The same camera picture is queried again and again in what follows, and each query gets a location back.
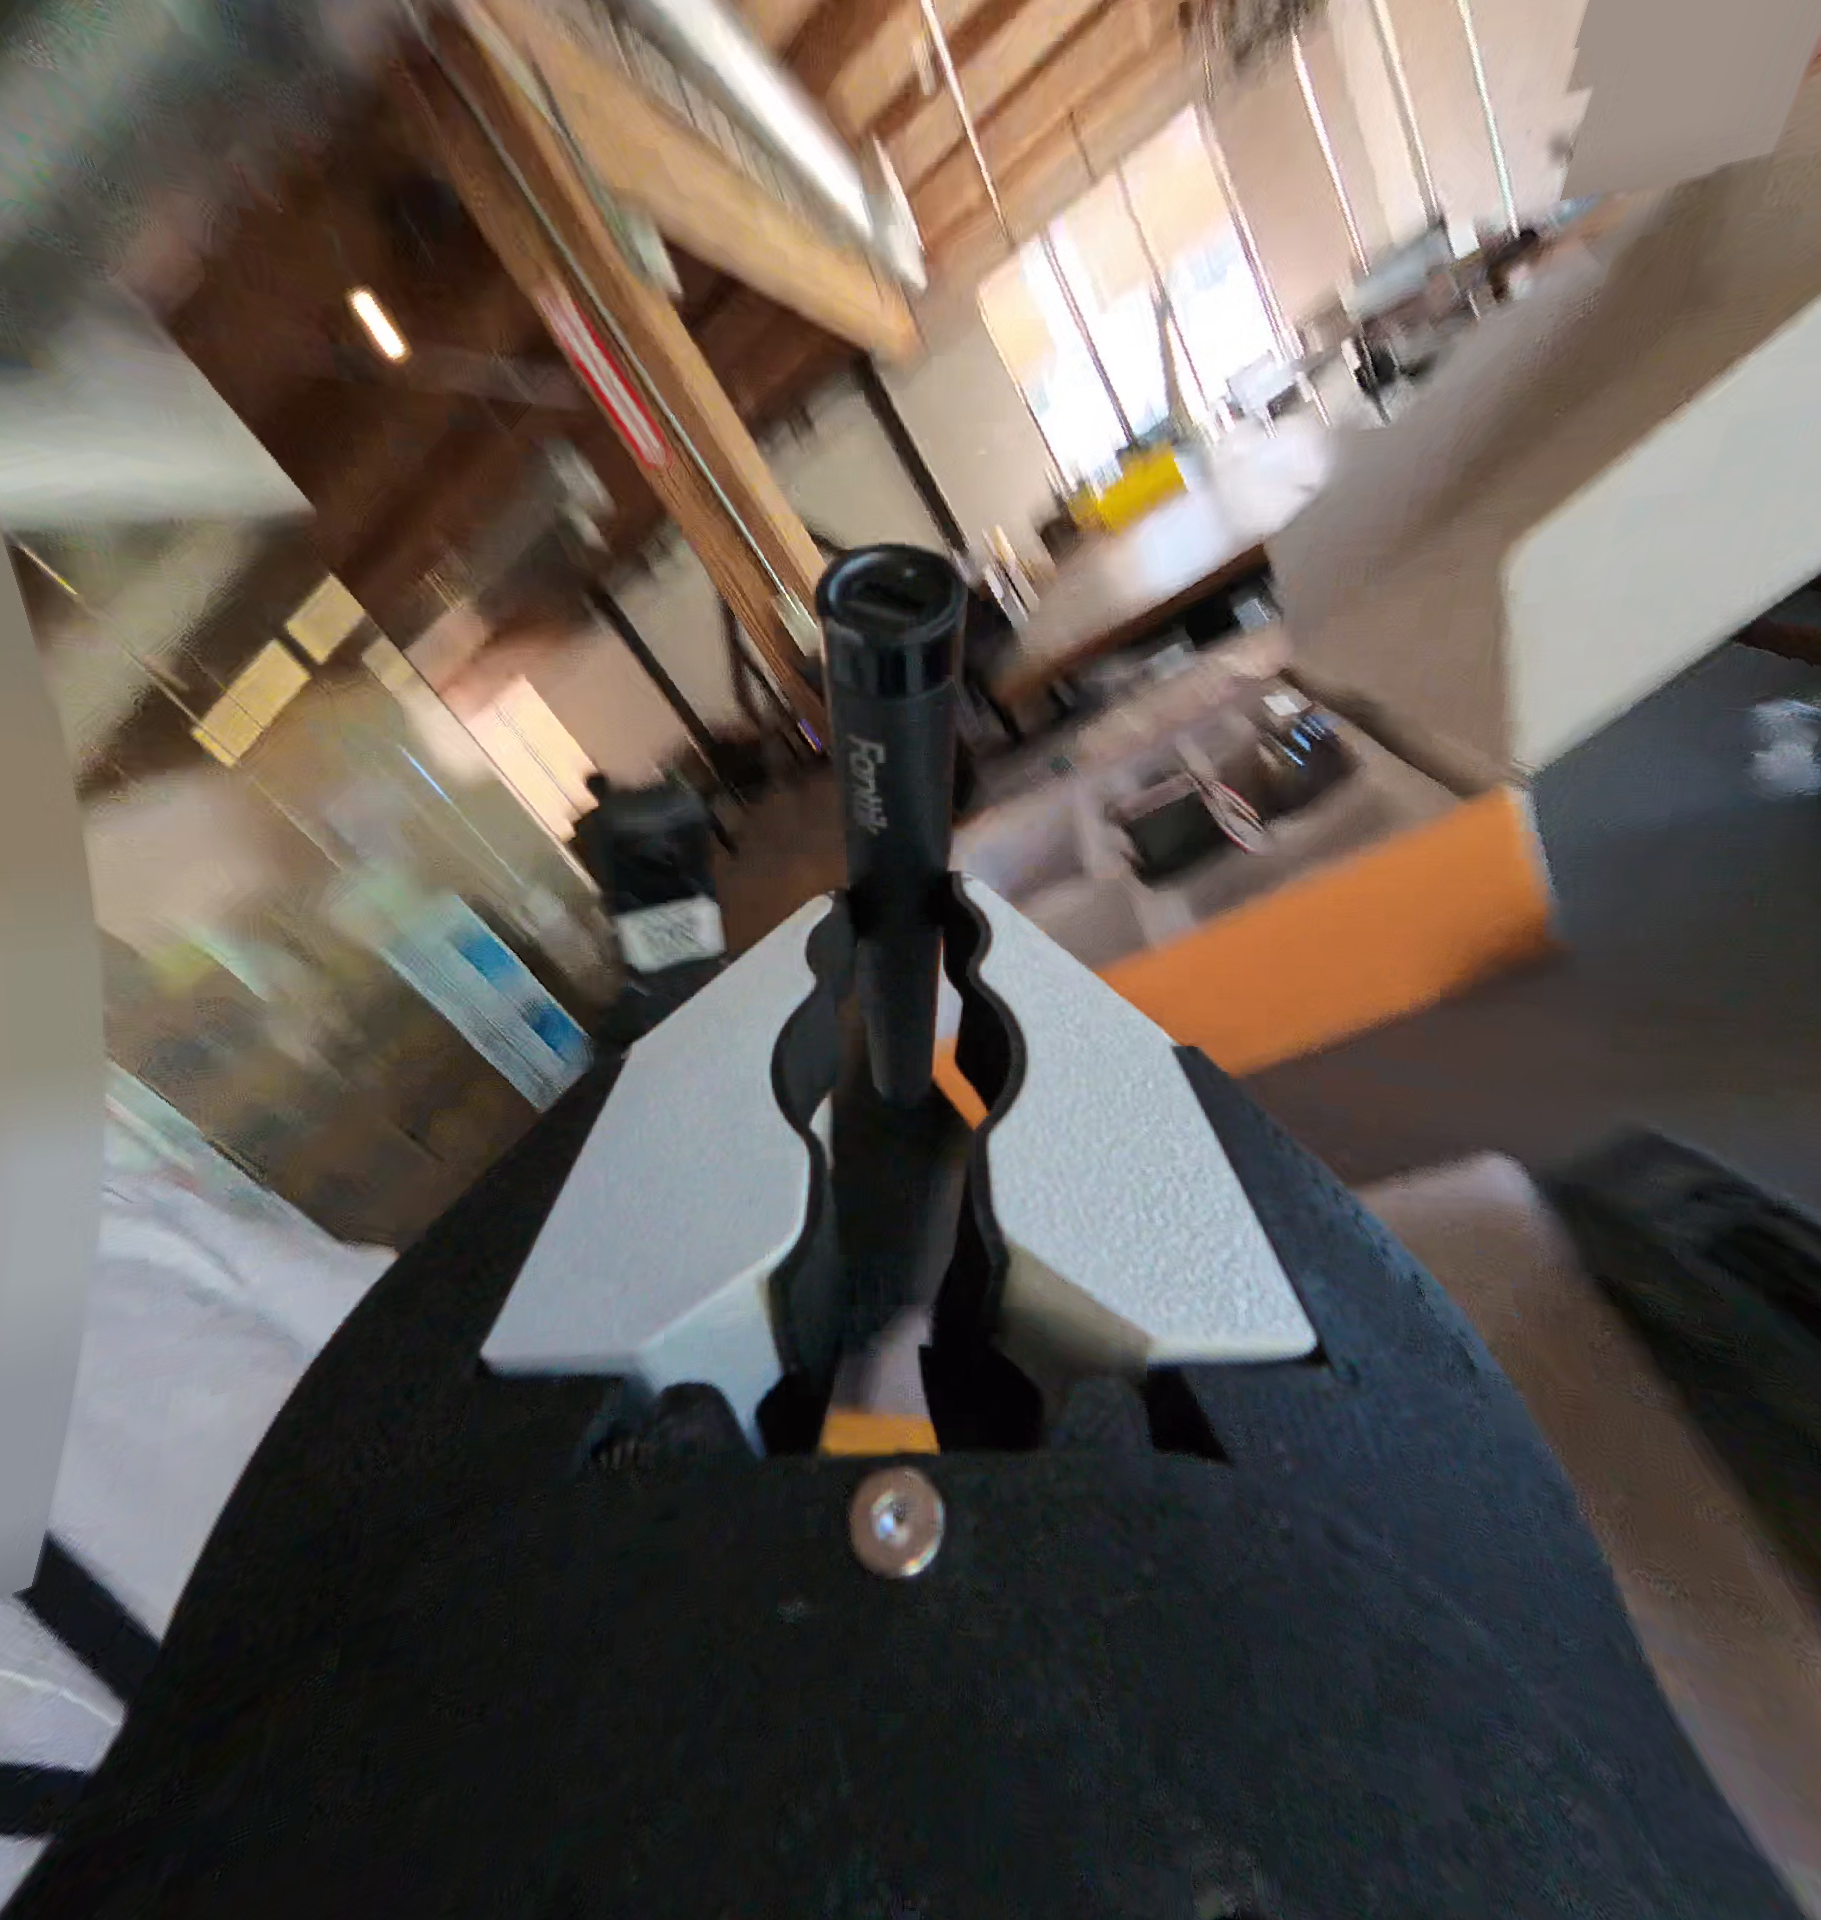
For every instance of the black electric screwdriver pen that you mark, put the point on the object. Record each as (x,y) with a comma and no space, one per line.
(885,723)

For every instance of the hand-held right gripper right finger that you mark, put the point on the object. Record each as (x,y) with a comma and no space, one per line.
(1139,1184)

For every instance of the black office chair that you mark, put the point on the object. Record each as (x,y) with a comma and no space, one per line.
(649,853)

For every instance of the yellow bin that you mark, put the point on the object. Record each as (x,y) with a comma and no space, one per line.
(1139,489)

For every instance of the ceiling light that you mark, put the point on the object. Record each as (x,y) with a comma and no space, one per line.
(379,324)

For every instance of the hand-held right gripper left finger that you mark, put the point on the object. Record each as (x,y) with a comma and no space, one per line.
(659,1201)

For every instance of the white black striped cloth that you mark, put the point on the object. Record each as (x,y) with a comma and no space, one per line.
(26,1695)

